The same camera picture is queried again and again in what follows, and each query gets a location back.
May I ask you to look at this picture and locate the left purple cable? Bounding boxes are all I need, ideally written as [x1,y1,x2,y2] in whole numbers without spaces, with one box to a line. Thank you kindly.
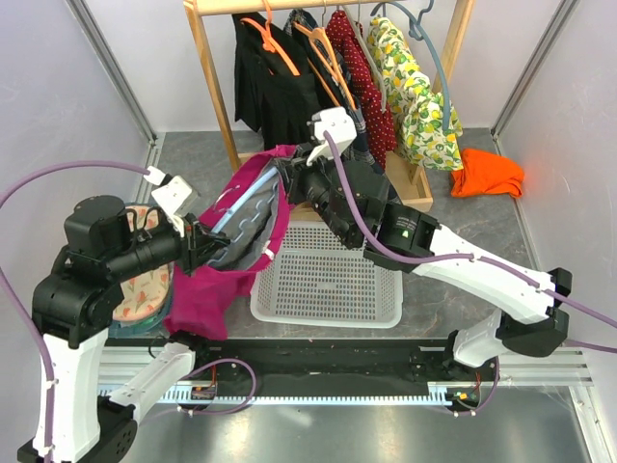
[0,160,255,454]

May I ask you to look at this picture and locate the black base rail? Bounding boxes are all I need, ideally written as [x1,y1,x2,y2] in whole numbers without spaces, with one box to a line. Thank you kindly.
[98,337,502,398]

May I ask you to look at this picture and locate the purple cable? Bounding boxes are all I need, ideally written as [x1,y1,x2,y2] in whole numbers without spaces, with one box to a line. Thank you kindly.
[321,129,617,419]
[0,160,255,454]

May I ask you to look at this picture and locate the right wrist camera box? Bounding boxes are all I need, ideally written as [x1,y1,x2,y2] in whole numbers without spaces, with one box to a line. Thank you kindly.
[306,107,357,166]

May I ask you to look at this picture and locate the navy plaid skirt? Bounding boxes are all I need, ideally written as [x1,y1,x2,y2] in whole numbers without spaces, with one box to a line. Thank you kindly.
[284,9,386,176]

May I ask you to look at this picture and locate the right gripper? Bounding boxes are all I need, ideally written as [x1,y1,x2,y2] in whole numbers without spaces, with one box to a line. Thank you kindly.
[272,141,356,249]

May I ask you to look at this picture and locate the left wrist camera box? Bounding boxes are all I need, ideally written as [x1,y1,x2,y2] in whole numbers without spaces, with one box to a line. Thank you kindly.
[144,166,199,235]

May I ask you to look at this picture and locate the lemon print garment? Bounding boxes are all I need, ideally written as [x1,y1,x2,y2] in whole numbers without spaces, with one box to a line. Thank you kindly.
[367,16,463,172]

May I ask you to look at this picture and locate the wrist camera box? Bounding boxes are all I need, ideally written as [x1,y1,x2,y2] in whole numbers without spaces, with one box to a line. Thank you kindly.
[144,166,199,235]
[306,107,357,166]

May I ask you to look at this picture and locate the red polka dot garment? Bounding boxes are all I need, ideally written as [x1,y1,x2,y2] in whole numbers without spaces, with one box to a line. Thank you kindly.
[326,11,396,169]

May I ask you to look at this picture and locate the black skirt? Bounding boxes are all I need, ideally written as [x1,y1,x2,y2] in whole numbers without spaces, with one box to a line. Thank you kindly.
[232,13,321,150]

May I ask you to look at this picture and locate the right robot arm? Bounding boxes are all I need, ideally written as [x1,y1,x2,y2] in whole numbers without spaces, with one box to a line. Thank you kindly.
[276,150,572,380]

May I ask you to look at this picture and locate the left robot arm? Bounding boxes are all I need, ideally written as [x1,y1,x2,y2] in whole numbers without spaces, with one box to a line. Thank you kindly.
[17,195,229,462]

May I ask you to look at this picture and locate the teal plastic tub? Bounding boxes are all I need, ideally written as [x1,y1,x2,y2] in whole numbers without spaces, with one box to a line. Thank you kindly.
[109,298,172,339]

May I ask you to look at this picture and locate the floral tulip cloth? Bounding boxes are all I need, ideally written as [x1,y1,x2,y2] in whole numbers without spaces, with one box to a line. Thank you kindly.
[111,204,174,321]

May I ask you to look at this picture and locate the blue-grey hanger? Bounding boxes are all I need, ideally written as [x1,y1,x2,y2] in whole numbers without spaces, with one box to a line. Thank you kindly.
[370,0,452,132]

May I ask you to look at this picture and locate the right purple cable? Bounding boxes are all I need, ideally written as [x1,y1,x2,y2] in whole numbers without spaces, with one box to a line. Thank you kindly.
[321,129,617,419]

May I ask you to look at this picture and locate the grey hanger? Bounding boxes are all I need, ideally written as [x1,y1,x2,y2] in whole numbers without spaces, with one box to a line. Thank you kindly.
[340,5,389,115]

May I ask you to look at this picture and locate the light blue hanger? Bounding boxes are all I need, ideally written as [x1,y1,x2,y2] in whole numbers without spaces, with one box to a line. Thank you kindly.
[212,166,280,242]

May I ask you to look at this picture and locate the orange cloth on floor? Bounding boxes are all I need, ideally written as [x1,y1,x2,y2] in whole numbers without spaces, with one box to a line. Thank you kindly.
[450,148,524,199]

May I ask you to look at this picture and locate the wooden clothes rack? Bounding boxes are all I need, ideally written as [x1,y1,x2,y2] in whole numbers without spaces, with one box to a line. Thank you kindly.
[183,1,475,212]

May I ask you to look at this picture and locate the magenta pleated skirt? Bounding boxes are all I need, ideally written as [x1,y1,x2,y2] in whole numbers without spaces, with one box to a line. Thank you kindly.
[162,143,298,341]

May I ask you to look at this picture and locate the white plastic laundry basket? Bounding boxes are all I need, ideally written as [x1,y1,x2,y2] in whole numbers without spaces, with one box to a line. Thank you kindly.
[250,221,403,329]

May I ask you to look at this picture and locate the white slotted cable duct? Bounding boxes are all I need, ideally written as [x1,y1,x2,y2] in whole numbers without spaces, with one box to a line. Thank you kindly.
[157,385,481,406]

